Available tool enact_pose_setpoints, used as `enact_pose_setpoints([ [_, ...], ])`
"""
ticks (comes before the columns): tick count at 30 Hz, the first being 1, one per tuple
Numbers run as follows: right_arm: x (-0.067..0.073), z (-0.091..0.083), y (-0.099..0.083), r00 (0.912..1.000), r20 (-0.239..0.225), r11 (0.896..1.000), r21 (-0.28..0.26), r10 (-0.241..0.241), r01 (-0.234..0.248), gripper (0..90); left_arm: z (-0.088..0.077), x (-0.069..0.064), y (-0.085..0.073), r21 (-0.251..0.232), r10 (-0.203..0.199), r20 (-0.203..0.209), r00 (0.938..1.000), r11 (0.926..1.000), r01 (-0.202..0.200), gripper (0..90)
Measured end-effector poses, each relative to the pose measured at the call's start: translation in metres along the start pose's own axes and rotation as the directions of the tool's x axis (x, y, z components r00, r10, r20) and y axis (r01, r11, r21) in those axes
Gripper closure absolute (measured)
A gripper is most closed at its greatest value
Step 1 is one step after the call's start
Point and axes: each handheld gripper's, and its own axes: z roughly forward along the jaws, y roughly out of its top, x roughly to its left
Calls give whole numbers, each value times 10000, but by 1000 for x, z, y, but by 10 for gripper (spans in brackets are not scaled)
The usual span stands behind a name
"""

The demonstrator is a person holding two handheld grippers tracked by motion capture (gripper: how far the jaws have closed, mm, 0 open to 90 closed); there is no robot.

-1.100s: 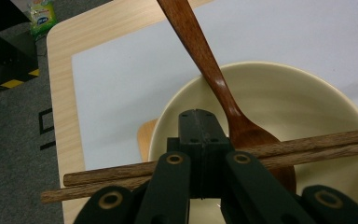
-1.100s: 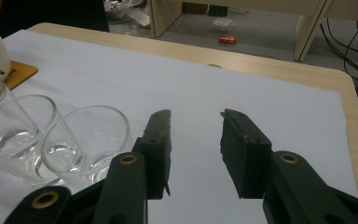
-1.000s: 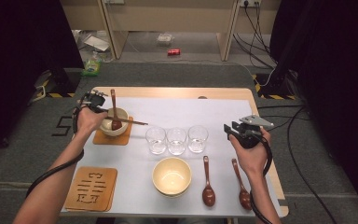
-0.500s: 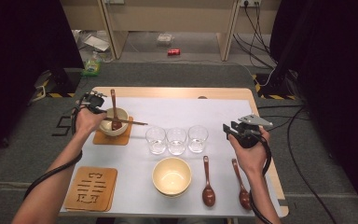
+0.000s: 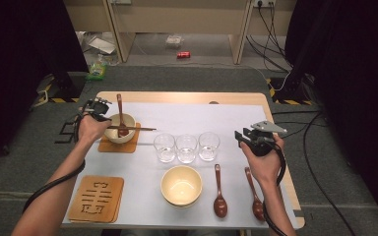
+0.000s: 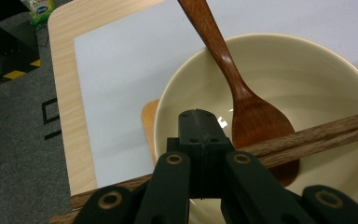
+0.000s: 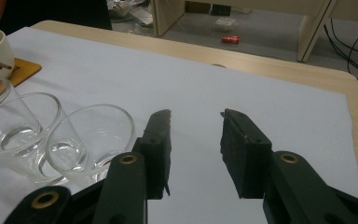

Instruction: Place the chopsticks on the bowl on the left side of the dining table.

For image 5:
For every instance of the cream ceramic bowl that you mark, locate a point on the cream ceramic bowl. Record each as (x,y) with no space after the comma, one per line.
(113,136)
(181,185)
(181,206)

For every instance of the white power strip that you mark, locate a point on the white power strip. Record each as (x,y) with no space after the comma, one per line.
(264,3)

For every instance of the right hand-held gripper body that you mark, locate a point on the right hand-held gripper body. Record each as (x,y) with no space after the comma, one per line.
(262,141)

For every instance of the black curtain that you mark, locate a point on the black curtain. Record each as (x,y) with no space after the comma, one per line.
(19,65)
(357,82)

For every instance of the white wall socket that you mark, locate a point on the white wall socket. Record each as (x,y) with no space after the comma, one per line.
(120,1)

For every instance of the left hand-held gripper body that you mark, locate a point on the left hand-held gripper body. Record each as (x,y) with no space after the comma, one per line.
(96,106)

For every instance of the brown wooden spoon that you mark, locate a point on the brown wooden spoon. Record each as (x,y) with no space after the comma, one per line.
(122,131)
(220,205)
(257,208)

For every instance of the white papers pile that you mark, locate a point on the white papers pile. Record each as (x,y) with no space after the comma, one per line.
(102,45)

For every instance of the green wipes packet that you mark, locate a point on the green wipes packet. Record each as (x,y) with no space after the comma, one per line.
(96,70)

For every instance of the person's right hand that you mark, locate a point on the person's right hand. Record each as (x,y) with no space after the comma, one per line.
(265,167)

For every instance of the brown wooden chopstick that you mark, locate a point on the brown wooden chopstick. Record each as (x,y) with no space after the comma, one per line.
(134,128)

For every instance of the white plastic packet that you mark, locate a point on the white plastic packet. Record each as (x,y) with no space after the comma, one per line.
(174,41)

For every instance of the person's left hand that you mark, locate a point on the person's left hand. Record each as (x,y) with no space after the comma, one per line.
(90,131)

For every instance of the carved wooden coaster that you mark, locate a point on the carved wooden coaster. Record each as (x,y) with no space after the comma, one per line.
(96,200)
(118,148)

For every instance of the white table mat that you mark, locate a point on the white table mat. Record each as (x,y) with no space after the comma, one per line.
(183,114)

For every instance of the black stand base hazard tape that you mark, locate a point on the black stand base hazard tape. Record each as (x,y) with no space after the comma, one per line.
(62,87)
(288,88)

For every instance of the red drink can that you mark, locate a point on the red drink can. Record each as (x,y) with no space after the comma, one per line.
(183,54)

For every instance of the clear drinking glass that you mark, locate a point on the clear drinking glass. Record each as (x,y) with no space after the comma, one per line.
(186,149)
(165,149)
(209,147)

